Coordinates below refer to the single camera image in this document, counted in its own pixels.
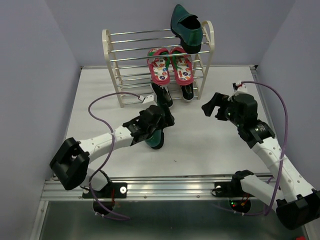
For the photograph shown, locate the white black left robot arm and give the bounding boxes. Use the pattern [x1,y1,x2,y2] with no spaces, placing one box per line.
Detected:
[49,104,175,197]

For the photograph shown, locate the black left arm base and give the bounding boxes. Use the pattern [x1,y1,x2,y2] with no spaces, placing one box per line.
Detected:
[80,179,128,199]

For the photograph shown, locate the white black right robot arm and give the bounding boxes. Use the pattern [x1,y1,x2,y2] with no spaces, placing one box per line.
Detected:
[201,92,320,230]

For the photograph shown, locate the cream chrome shoe rack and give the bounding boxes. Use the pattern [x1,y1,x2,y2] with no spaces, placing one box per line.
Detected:
[102,20,215,108]

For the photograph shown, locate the black canvas sneaker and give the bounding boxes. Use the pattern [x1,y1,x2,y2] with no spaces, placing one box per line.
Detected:
[150,83,173,108]
[180,83,194,102]

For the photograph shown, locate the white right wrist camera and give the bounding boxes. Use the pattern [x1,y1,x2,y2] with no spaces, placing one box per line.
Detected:
[232,81,248,96]

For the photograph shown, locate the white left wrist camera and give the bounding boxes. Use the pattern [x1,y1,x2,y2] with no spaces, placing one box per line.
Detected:
[138,94,155,105]

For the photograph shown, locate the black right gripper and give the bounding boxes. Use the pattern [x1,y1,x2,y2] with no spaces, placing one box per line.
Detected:
[200,92,243,128]

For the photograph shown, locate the aluminium mounting rail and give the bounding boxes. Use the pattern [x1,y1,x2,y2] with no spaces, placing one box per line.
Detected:
[41,177,306,201]

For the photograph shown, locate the pink printed sandal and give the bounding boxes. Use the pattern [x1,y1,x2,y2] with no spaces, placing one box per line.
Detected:
[169,46,194,86]
[146,47,170,86]

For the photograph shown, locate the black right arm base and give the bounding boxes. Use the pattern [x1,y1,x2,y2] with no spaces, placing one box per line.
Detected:
[211,181,248,198]

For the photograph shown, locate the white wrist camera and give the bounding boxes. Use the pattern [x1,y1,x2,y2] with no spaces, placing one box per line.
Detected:
[138,94,155,105]
[232,81,248,96]

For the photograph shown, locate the green loafer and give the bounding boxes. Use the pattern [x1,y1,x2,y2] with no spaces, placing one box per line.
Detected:
[170,4,203,54]
[145,128,165,150]

